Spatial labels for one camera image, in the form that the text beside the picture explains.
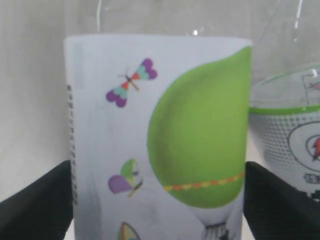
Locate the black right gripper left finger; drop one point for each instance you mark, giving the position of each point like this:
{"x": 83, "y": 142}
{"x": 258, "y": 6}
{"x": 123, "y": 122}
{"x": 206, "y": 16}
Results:
{"x": 41, "y": 211}

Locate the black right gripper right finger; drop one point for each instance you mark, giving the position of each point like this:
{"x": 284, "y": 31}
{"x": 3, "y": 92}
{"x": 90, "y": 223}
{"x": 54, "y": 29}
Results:
{"x": 275, "y": 210}

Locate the lime label clear bottle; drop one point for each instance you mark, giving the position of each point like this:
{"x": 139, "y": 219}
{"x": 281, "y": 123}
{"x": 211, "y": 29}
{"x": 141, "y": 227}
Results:
{"x": 284, "y": 113}

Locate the wide white-cap balloon label bottle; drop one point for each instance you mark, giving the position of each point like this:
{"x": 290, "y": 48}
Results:
{"x": 158, "y": 112}

